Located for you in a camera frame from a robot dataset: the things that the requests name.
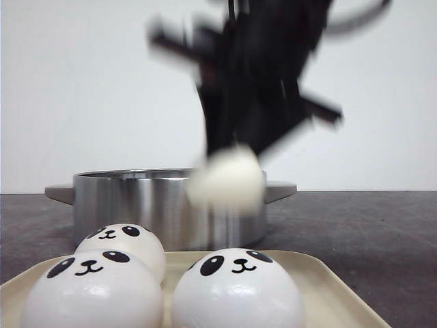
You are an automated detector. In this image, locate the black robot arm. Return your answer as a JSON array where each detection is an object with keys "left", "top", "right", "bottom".
[{"left": 147, "top": 1, "right": 342, "bottom": 157}]

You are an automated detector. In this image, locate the white panda bun pink bow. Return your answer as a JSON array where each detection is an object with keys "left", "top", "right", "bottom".
[{"left": 185, "top": 143, "right": 266, "bottom": 215}]

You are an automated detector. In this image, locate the stainless steel steamer pot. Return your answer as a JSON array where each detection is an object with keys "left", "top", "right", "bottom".
[{"left": 44, "top": 168, "right": 297, "bottom": 251}]

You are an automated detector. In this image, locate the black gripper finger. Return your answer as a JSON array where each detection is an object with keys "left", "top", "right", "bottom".
[
  {"left": 245, "top": 113, "right": 307, "bottom": 156},
  {"left": 197, "top": 85, "right": 239, "bottom": 158}
]

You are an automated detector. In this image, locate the cream plastic tray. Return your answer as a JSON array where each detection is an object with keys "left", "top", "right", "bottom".
[{"left": 1, "top": 250, "right": 389, "bottom": 328}]

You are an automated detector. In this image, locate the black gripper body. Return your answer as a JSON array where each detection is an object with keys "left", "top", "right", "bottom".
[{"left": 148, "top": 14, "right": 343, "bottom": 144}]

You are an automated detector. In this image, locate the white panda bun red bow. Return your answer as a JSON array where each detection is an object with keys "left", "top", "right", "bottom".
[{"left": 76, "top": 223, "right": 166, "bottom": 283}]

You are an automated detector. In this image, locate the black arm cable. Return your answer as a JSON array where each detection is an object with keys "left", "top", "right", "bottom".
[{"left": 327, "top": 0, "right": 393, "bottom": 33}]

